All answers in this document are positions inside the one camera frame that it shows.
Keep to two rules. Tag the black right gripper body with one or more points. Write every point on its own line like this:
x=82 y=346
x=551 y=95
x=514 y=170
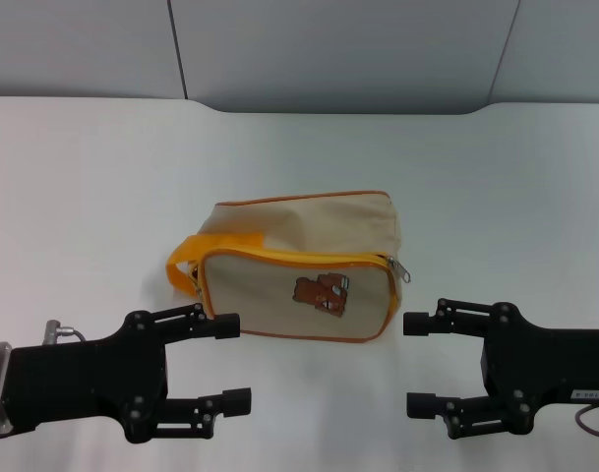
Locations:
x=540 y=364

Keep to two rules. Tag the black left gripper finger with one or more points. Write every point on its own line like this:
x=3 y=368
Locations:
x=200 y=410
x=191 y=324

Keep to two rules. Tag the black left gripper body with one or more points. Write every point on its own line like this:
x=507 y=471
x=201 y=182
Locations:
x=82 y=383

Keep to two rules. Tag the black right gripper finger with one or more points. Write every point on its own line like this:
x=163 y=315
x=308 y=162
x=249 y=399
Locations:
x=451 y=319
x=456 y=410

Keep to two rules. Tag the beige bag with orange trim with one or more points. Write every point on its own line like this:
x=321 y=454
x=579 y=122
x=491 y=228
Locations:
x=299 y=255

